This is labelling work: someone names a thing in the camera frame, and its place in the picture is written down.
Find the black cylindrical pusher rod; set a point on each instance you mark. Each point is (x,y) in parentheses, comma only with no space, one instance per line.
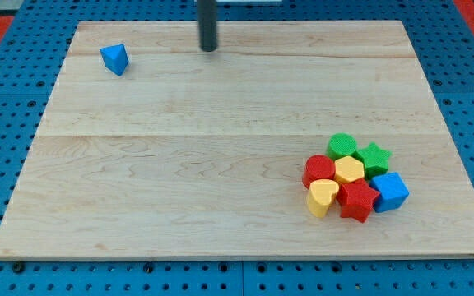
(207,25)

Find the blue triangle block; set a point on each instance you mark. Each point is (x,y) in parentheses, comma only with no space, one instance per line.
(115,58)

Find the wooden board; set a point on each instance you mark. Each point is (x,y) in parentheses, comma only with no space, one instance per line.
(193,156)

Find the green cylinder block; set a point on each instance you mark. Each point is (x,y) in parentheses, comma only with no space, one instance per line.
(341,145)

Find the red cylinder block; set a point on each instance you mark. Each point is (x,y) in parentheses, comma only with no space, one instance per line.
(318,167)

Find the yellow hexagon block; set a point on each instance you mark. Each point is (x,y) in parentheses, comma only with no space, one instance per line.
(348,169)

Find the yellow heart block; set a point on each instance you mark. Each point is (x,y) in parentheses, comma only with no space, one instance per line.
(321,195)

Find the green star block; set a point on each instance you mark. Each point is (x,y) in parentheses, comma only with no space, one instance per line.
(374,159)

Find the red star block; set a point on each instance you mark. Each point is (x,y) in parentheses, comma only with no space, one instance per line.
(357,200)

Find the blue cube block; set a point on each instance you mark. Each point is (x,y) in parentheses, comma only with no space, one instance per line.
(393,191)

